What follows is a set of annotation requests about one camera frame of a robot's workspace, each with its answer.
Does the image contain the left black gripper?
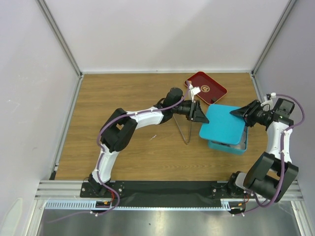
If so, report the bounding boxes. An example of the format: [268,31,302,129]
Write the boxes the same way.
[172,99,209,124]

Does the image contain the metal tongs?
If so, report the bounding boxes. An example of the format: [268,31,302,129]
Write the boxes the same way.
[173,115,194,146]

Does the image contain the blue box lid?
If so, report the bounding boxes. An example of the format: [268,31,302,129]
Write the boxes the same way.
[199,104,245,145]

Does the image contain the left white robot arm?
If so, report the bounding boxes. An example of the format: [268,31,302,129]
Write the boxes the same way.
[88,85,209,197]

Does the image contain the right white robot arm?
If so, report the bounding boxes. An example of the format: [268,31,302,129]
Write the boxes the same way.
[226,98,299,204]

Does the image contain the blue chocolate box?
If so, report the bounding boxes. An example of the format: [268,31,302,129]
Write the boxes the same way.
[208,127,248,155]

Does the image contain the red tray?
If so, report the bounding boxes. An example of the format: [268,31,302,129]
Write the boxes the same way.
[184,71,227,105]

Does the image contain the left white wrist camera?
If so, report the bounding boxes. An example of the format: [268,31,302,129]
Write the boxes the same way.
[189,84,201,101]

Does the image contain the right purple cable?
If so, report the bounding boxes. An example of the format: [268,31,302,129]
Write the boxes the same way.
[231,93,306,217]

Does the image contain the slotted cable duct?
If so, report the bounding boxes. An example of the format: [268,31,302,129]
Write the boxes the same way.
[45,199,119,211]

